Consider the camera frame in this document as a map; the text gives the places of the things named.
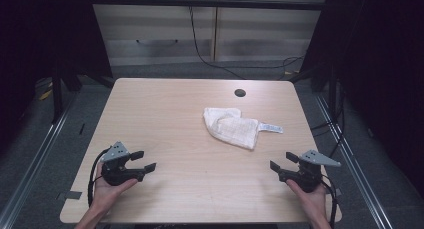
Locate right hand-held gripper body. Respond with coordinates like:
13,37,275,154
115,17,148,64
278,149,342,193

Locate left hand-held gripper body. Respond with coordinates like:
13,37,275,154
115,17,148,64
99,141,147,187

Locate white towel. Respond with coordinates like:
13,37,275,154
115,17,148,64
202,107,285,151

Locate person's left hand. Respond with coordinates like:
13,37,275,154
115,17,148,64
93,162,139,212

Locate person's right hand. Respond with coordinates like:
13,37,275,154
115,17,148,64
285,178,329,220

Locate black stand leg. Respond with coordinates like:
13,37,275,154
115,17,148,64
51,65,64,125

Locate yellow floor tape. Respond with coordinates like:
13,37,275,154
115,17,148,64
38,88,54,102

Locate black curtain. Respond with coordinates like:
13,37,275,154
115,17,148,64
0,0,113,152
298,0,424,198

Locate beige cabinet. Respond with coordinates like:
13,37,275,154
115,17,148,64
87,0,329,67

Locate left hand-held gripper black cable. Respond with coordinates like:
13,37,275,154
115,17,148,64
87,148,111,208

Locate hand-held gripper black cable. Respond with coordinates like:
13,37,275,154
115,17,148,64
87,148,111,208
319,173,338,229

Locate right hand-held gripper black cable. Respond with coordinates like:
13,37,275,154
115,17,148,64
319,173,338,229

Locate metal floor rail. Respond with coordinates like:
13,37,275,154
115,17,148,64
0,97,78,229
314,93,395,229

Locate black floor cables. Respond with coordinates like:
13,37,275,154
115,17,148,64
310,88,347,159

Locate dark cabinet handle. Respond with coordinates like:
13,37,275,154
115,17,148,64
135,38,179,46

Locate long black power cable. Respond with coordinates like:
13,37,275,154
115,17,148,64
188,0,305,81

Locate black horizontal frame bar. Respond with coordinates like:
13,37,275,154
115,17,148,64
89,0,326,12

